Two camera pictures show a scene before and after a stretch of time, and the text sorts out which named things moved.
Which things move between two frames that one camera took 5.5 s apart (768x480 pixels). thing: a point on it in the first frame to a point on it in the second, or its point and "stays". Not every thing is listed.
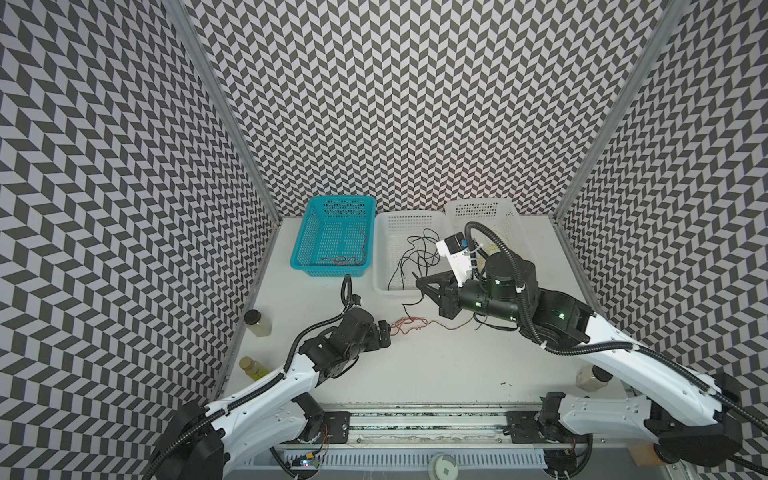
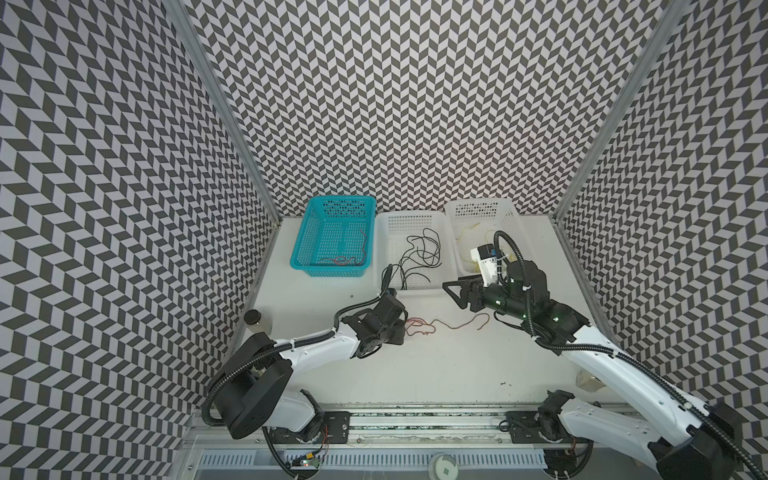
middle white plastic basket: x=405 y=249 stays
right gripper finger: x=443 y=279 to x=465 y=281
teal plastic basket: x=336 y=238 stays
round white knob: x=443 y=467 stays
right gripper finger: x=434 y=293 to x=455 y=296
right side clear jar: x=592 y=378 stays
